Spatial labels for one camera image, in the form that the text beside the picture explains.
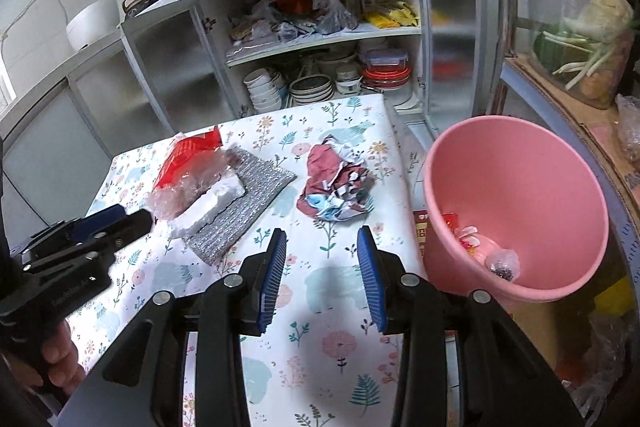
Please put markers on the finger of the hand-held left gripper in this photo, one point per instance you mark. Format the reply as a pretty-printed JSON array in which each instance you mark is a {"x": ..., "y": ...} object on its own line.
[
  {"x": 100, "y": 218},
  {"x": 127, "y": 227}
]

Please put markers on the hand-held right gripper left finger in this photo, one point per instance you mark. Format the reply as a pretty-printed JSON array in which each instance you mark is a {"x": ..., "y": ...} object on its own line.
[{"x": 272, "y": 282}]

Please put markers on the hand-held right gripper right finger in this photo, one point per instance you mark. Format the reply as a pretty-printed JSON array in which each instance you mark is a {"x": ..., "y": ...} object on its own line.
[{"x": 372, "y": 282}]

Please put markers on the red snack packet clear tray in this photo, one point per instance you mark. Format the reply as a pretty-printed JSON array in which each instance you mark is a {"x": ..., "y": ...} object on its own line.
[{"x": 185, "y": 157}]

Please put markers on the white foam piece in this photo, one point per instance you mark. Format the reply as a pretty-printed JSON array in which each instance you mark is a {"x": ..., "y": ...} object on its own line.
[{"x": 215, "y": 202}]

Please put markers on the long red carton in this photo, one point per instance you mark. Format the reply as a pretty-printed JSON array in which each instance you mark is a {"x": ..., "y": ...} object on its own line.
[{"x": 450, "y": 222}]

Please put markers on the silver foil sheet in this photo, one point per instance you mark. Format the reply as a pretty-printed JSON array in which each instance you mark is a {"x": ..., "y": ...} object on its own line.
[{"x": 262, "y": 177}]

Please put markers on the pink printed paper wrapper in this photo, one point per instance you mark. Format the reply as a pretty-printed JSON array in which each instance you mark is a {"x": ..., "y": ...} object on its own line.
[{"x": 472, "y": 241}]

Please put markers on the red blue paper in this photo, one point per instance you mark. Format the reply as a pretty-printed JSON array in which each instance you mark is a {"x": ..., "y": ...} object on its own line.
[{"x": 325, "y": 167}]

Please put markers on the clear plastic bag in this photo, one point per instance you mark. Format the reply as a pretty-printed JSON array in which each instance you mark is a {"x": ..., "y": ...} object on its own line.
[
  {"x": 500, "y": 258},
  {"x": 600, "y": 357}
]

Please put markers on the steel wool scrubber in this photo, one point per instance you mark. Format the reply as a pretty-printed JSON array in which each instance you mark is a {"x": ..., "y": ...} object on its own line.
[{"x": 502, "y": 273}]

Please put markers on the pink plastic bucket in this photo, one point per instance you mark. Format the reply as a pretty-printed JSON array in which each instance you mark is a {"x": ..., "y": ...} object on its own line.
[{"x": 500, "y": 167}]

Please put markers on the person's left hand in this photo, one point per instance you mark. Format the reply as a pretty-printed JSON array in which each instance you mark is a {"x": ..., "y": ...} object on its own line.
[{"x": 57, "y": 352}]

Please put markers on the small red yellow box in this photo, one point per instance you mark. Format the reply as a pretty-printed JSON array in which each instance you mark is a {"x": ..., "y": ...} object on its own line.
[{"x": 422, "y": 232}]

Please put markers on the floral bear printed tablecloth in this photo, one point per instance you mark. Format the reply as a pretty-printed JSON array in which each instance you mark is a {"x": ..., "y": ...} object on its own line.
[{"x": 300, "y": 357}]

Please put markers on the white kitchen cabinet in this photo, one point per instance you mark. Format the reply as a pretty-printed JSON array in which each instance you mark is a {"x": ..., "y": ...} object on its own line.
[{"x": 50, "y": 127}]

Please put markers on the frosted cabinet door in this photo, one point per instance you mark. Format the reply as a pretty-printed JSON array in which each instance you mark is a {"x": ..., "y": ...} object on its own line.
[
  {"x": 165, "y": 57},
  {"x": 450, "y": 32}
]

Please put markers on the stack of white bowls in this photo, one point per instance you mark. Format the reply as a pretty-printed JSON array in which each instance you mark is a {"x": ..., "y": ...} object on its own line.
[{"x": 265, "y": 92}]

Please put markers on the white rice cooker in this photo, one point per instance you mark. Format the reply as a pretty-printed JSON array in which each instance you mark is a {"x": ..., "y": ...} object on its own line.
[{"x": 95, "y": 27}]

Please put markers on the stack of dark plates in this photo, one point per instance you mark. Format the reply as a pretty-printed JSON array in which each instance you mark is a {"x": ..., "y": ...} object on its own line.
[{"x": 311, "y": 89}]

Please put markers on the small white pot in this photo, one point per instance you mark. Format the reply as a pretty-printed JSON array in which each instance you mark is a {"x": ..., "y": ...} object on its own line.
[{"x": 348, "y": 82}]

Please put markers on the stack of red-lid containers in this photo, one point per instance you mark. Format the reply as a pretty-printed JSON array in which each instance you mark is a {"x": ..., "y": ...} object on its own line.
[{"x": 385, "y": 74}]

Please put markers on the yellow bag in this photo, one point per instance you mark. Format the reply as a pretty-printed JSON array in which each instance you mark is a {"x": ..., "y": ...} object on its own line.
[{"x": 611, "y": 292}]

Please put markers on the crumpled clear plastic bag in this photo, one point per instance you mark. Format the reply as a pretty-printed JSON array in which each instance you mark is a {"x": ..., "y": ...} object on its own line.
[{"x": 600, "y": 357}]

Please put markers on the yellow packets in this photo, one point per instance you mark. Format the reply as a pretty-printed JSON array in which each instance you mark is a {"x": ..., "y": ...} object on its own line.
[{"x": 390, "y": 16}]

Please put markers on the grey plastic bag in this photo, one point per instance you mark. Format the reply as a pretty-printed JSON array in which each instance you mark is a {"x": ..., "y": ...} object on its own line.
[{"x": 332, "y": 14}]

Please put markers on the clear vegetable container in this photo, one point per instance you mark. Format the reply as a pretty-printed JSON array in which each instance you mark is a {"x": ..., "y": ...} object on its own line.
[{"x": 555, "y": 57}]

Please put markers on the clear bag brown contents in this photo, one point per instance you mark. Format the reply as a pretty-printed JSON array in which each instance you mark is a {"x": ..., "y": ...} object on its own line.
[{"x": 629, "y": 122}]

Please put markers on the green onions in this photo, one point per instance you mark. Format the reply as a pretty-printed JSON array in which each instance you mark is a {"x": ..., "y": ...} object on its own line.
[{"x": 585, "y": 62}]

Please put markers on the napa cabbage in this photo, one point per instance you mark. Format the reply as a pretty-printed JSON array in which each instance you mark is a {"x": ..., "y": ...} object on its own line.
[{"x": 607, "y": 14}]

